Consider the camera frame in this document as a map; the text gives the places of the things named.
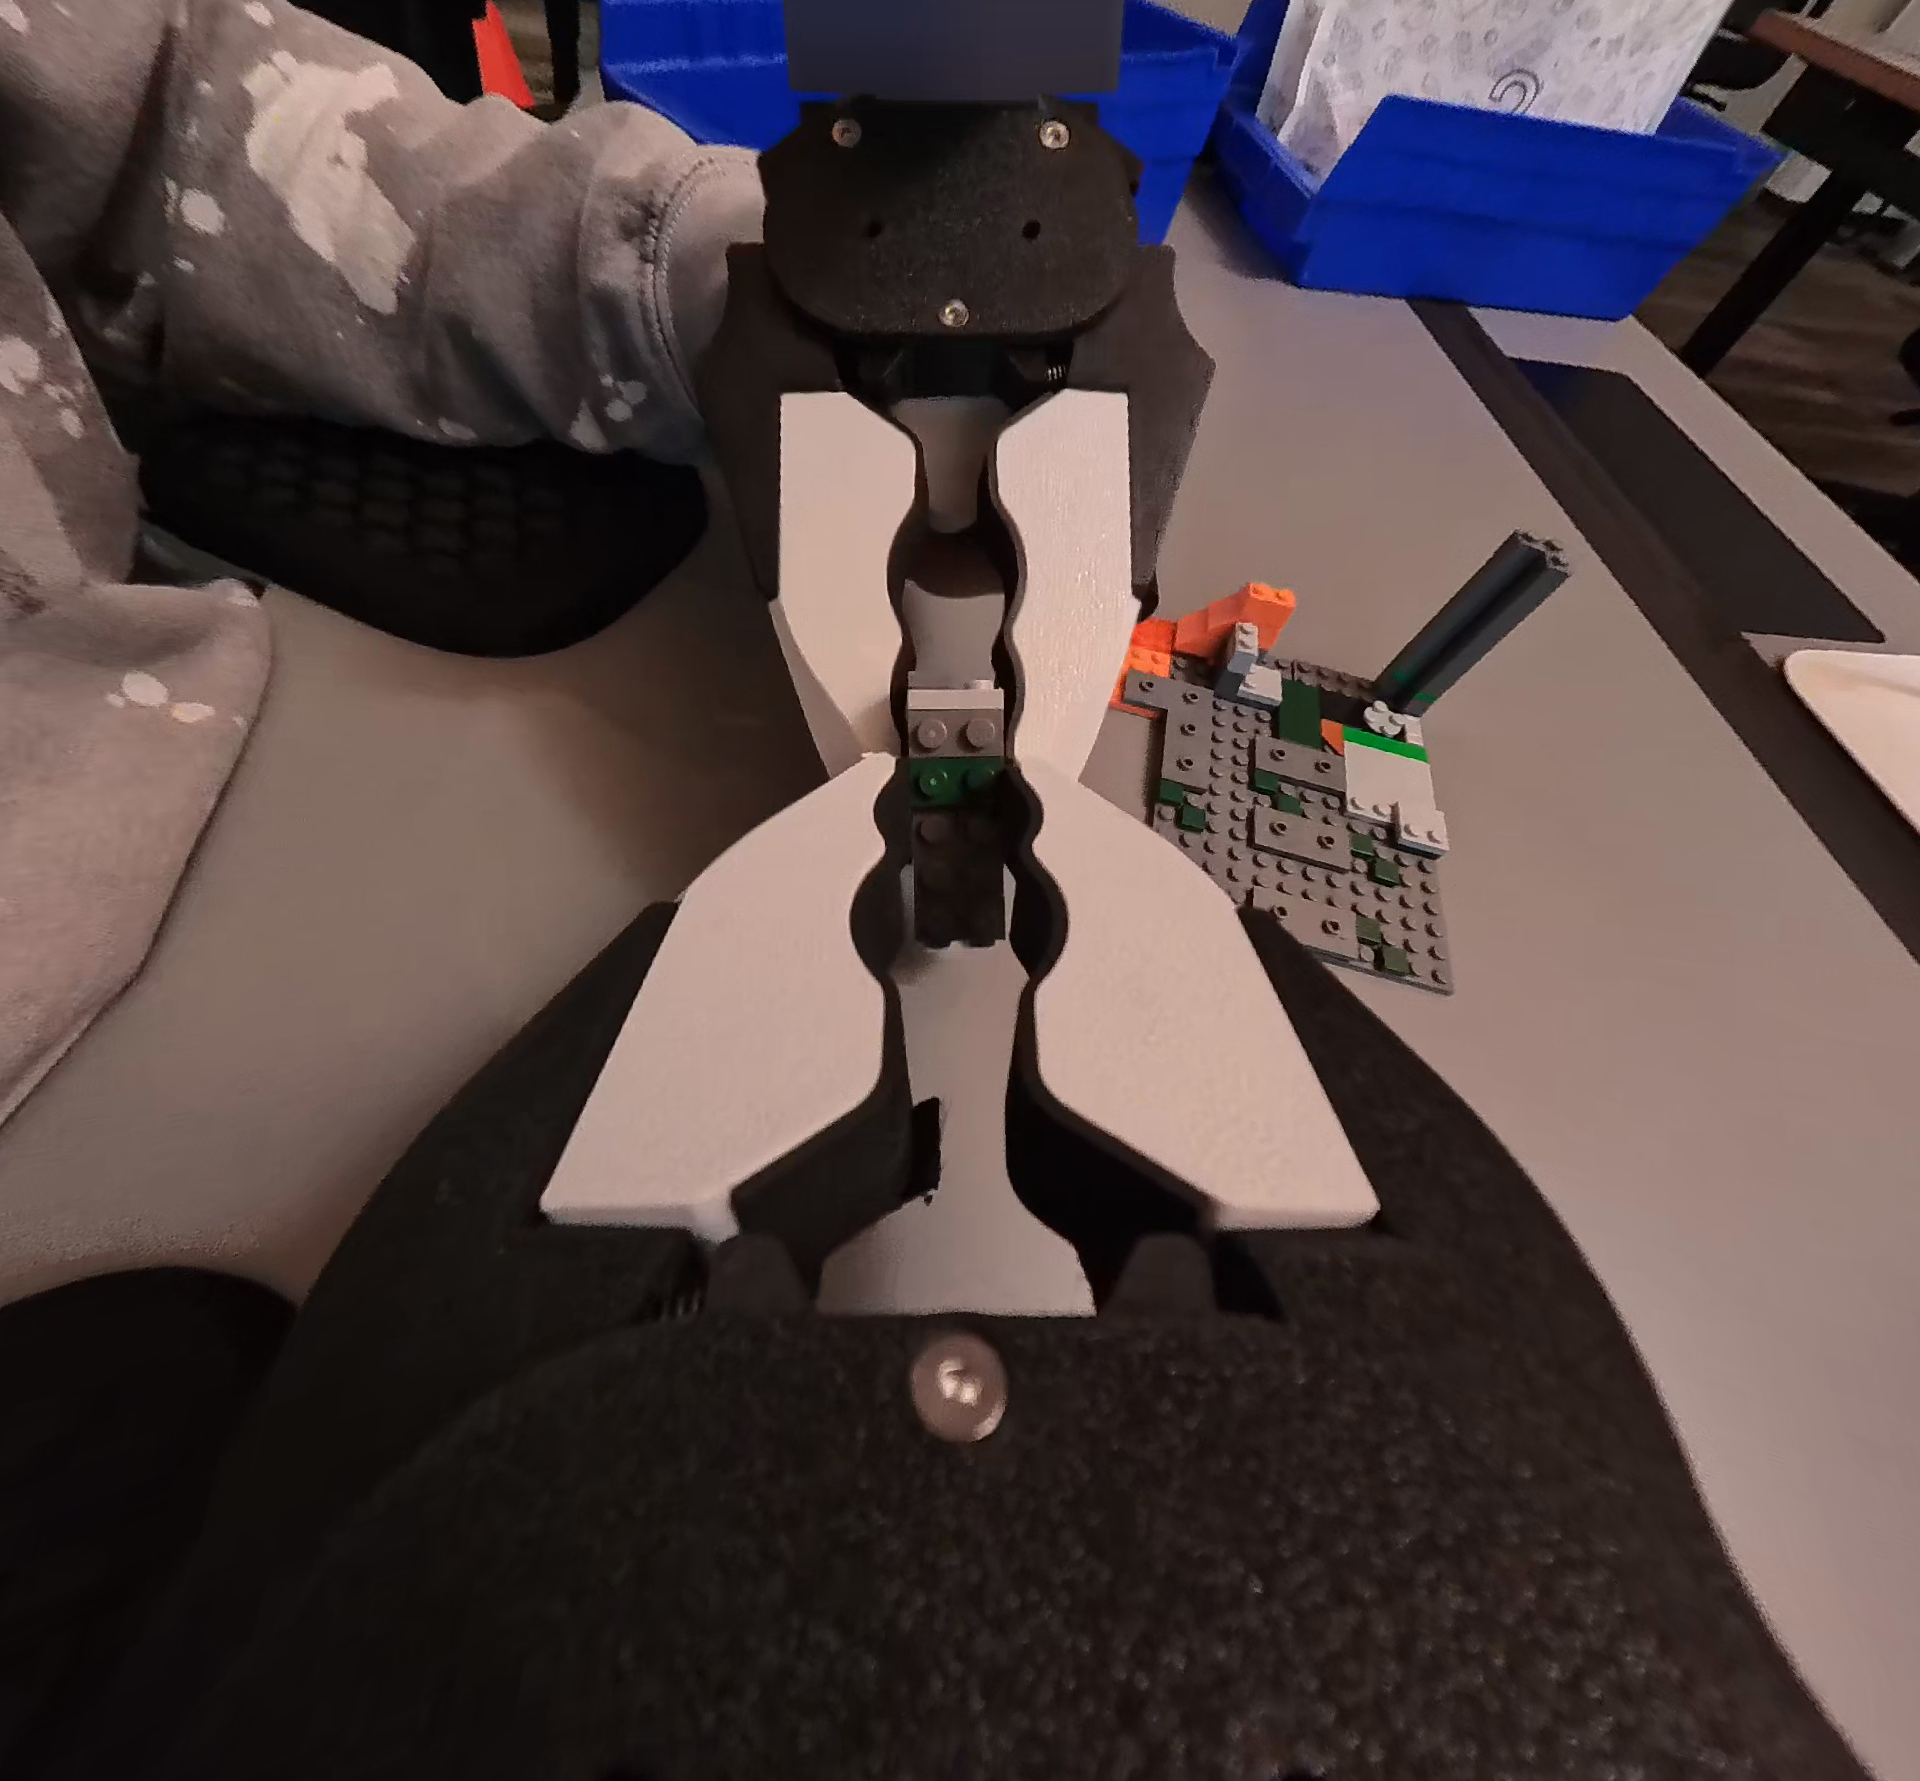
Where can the wooden-edged office desk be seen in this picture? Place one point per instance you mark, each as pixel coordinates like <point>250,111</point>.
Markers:
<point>1844,57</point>

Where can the blue plastic bin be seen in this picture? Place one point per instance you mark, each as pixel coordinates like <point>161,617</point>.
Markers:
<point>1499,222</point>
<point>689,28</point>

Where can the white stand with wooden board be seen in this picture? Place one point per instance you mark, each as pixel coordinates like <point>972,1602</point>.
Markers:
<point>1867,731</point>

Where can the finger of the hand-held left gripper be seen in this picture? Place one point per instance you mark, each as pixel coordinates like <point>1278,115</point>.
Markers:
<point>1074,568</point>
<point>834,568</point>

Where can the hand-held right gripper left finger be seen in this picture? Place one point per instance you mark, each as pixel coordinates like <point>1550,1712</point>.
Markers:
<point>735,1047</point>

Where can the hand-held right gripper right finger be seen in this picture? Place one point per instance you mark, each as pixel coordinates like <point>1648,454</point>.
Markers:
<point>1186,1047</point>

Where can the grey lego wall section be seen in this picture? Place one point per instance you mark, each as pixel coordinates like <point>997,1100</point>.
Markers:
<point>952,731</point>

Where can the grey splattered hoodie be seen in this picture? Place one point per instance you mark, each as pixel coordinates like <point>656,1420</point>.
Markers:
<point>105,761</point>

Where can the black mesh armrest pad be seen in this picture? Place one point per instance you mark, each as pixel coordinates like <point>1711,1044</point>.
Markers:
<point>421,537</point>

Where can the partly built grey lego model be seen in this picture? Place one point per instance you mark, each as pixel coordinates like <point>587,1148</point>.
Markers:
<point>1305,821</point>

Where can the person's left forearm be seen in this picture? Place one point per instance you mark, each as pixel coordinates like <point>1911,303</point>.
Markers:
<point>495,265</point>

